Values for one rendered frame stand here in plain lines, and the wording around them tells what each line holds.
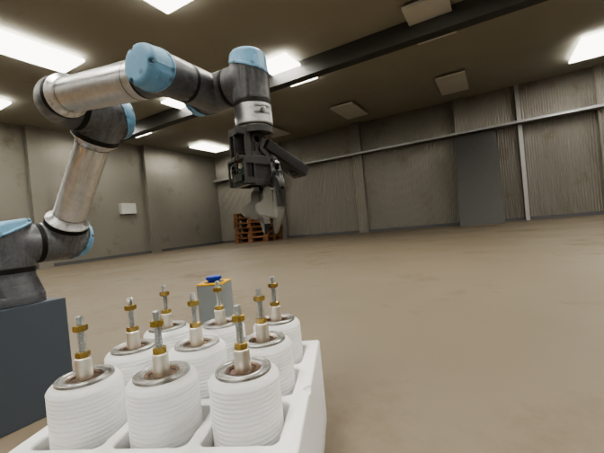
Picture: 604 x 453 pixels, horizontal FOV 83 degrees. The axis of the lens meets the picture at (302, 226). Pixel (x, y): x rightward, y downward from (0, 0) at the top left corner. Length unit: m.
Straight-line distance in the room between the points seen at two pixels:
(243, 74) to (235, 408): 0.56
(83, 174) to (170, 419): 0.77
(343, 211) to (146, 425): 10.64
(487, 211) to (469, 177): 0.99
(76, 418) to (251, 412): 0.24
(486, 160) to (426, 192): 1.71
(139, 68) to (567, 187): 10.03
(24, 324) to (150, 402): 0.69
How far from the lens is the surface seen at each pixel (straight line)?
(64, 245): 1.23
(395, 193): 10.52
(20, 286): 1.17
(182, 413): 0.54
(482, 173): 9.79
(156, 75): 0.68
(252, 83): 0.71
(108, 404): 0.60
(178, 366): 0.57
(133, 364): 0.67
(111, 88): 0.79
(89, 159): 1.11
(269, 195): 0.68
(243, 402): 0.48
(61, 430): 0.61
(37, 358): 1.19
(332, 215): 11.19
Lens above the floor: 0.44
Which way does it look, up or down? level
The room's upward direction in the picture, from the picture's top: 6 degrees counter-clockwise
